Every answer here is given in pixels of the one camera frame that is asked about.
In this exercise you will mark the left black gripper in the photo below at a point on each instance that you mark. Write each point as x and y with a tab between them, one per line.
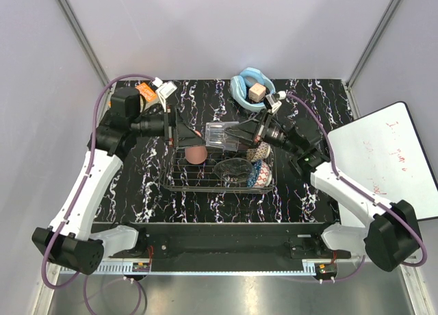
177	131

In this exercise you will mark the white whiteboard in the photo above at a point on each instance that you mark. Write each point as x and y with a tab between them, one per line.
382	151

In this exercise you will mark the beige wooden cube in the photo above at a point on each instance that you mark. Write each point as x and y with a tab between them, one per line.
257	92

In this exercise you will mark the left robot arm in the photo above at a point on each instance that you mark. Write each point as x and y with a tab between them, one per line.
68	240

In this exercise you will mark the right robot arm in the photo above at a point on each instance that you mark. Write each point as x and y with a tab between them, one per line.
389	234

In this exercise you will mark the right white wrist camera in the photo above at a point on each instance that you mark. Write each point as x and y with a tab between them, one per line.
273	101

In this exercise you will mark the clear glass mug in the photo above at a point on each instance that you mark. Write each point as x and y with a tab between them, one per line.
216	137

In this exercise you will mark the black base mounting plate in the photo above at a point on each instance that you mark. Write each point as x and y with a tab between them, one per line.
236	247

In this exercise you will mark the grey wire dish rack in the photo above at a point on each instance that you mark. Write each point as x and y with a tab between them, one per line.
178	175

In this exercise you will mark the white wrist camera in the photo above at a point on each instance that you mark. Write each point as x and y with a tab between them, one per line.
163	90
273	101

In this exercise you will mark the brown patterned bowl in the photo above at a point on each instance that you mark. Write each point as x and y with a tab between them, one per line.
261	152

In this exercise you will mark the blue triangle patterned bowl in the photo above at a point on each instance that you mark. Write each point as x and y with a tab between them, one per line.
253	180

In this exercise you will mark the clear glass plate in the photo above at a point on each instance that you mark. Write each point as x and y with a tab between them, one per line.
234	172

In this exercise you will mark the orange paperback book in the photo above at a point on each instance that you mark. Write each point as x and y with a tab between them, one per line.
147	92

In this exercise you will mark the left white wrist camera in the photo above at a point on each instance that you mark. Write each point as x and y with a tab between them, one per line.
163	90

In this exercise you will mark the pink plastic cup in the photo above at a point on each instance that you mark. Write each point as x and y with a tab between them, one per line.
196	154

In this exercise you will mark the orange patterned white bowl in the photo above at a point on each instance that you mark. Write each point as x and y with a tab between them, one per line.
265	175

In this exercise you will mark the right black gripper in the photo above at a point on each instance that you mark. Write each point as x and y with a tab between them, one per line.
247	130

